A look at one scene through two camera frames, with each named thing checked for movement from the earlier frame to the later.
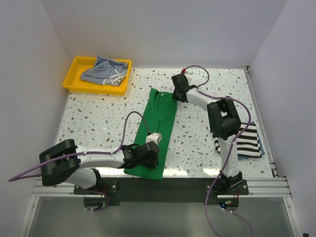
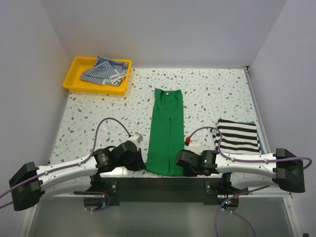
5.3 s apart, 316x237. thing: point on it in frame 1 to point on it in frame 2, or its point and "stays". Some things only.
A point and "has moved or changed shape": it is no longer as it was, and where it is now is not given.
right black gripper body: x=175 y=96 to x=190 y=172
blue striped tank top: x=106 y=71 stays
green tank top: x=159 y=116 has moved or changed shape
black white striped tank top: x=248 y=143 stays
